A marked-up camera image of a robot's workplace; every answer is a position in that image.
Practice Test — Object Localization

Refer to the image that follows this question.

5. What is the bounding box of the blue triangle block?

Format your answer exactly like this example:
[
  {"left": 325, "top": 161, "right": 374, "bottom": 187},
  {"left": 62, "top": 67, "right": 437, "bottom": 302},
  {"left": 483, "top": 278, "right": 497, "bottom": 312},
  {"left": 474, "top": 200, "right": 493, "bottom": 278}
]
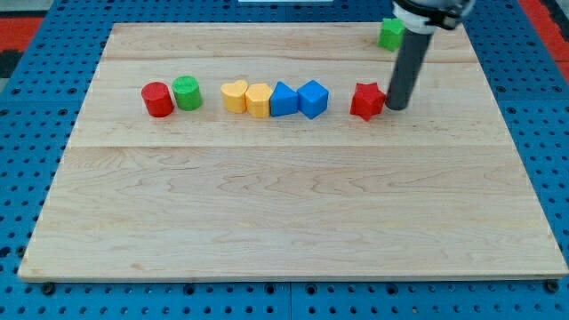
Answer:
[{"left": 269, "top": 81, "right": 299, "bottom": 117}]

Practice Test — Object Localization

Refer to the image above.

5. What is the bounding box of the red star block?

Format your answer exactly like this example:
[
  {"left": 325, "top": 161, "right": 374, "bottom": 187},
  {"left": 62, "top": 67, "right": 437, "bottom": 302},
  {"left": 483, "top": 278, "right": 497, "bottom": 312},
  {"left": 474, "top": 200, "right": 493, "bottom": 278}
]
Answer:
[{"left": 349, "top": 82, "right": 386, "bottom": 122}]

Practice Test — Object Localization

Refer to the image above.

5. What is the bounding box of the green star block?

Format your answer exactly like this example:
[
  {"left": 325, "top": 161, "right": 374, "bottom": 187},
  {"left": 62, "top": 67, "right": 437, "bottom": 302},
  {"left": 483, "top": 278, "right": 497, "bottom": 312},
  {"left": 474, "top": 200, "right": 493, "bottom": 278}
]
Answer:
[{"left": 378, "top": 18, "right": 405, "bottom": 52}]

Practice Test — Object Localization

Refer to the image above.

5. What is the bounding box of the grey pusher rod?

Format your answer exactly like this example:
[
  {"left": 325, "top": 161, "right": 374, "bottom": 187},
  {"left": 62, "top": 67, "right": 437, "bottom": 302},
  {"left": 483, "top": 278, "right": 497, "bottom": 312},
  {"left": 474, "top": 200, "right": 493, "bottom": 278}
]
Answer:
[{"left": 386, "top": 29, "right": 432, "bottom": 111}]

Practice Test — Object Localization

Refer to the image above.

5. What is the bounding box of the yellow heart block right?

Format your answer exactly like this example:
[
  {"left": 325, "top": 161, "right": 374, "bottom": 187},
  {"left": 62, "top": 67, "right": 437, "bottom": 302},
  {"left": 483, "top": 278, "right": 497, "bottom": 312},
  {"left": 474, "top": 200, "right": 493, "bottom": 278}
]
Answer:
[{"left": 245, "top": 84, "right": 272, "bottom": 118}]

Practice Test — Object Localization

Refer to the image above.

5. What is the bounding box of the yellow heart block left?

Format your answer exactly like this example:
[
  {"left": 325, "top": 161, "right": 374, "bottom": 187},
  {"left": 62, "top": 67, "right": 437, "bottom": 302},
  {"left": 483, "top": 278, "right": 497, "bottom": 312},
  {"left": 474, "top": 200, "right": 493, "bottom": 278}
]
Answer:
[{"left": 220, "top": 80, "right": 248, "bottom": 114}]

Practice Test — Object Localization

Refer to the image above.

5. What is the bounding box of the red cylinder block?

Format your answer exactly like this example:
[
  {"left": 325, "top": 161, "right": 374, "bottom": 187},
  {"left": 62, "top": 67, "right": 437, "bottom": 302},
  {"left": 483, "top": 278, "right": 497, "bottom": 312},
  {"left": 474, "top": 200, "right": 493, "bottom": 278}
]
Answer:
[{"left": 140, "top": 82, "right": 174, "bottom": 117}]

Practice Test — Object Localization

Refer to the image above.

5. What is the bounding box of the yellow heart block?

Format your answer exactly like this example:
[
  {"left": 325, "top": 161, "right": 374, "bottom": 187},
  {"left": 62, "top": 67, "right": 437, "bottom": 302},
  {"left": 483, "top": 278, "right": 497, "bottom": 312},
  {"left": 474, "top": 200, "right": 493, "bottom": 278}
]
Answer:
[
  {"left": 220, "top": 80, "right": 248, "bottom": 114},
  {"left": 245, "top": 84, "right": 272, "bottom": 118}
]

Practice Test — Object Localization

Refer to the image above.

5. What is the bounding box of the wooden board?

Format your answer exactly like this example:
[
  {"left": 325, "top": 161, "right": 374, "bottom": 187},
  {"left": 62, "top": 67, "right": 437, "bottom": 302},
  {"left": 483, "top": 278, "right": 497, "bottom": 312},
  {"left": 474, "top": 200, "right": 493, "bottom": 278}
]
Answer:
[{"left": 19, "top": 23, "right": 568, "bottom": 283}]

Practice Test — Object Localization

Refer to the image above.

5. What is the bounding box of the blue cube block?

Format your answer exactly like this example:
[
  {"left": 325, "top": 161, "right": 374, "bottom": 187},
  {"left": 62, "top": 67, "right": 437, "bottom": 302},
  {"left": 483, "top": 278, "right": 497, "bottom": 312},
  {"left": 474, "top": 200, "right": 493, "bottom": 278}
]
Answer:
[{"left": 297, "top": 80, "right": 329, "bottom": 119}]

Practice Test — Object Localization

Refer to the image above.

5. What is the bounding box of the green cylinder block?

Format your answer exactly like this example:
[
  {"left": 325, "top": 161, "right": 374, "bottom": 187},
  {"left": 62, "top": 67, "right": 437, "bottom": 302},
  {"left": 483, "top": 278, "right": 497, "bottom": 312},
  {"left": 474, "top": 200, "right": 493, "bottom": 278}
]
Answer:
[{"left": 172, "top": 76, "right": 203, "bottom": 111}]

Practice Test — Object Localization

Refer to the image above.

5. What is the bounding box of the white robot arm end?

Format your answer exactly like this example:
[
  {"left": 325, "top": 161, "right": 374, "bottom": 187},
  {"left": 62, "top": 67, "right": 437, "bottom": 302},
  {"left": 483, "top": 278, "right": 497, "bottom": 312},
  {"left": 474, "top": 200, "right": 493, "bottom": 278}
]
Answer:
[{"left": 392, "top": 0, "right": 476, "bottom": 35}]

